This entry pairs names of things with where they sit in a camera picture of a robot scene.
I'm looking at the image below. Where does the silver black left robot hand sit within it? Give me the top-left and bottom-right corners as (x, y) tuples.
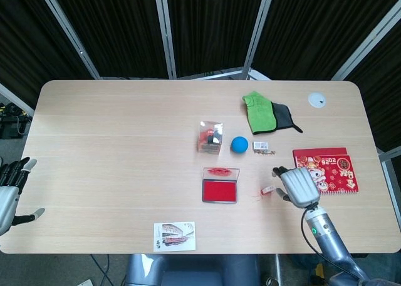
(0, 156), (46, 237)

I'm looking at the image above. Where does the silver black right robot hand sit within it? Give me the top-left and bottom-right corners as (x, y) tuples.
(271, 166), (320, 209)

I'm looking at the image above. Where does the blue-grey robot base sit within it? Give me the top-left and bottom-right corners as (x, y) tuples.
(125, 253), (261, 286)

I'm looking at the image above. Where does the open red ink pad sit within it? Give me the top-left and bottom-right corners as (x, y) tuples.
(200, 166), (241, 203)

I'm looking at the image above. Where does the red spiral calendar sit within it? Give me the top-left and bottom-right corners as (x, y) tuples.
(292, 147), (360, 195)

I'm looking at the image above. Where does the dark grey cloth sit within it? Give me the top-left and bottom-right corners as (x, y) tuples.
(271, 101), (304, 134)

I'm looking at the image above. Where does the blue ball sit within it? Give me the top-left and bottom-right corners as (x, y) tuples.
(231, 136), (250, 155)

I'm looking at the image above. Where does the green microfibre cloth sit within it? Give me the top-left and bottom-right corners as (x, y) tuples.
(241, 91), (279, 136)

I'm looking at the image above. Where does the black floor equipment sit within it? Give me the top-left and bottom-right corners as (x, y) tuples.
(0, 101), (33, 140)

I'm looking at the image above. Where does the metal table leg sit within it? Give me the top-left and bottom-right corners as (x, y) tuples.
(273, 253), (283, 286)

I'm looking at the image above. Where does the clear plastic box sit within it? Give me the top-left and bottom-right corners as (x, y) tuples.
(196, 120), (225, 156)

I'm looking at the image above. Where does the white picture postcard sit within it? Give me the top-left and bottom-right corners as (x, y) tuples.
(153, 222), (197, 252)

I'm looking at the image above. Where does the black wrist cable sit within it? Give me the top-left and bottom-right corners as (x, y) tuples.
(300, 208), (361, 273)

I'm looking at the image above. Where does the white round cable grommet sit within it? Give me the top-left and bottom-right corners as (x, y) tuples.
(307, 92), (326, 109)

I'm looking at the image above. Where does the blue floor cable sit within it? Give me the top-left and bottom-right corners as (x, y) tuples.
(90, 253), (111, 279)

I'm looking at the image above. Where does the grey metal partition post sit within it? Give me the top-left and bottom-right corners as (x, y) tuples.
(242, 0), (276, 80)
(331, 1), (401, 81)
(153, 0), (178, 79)
(36, 0), (101, 80)

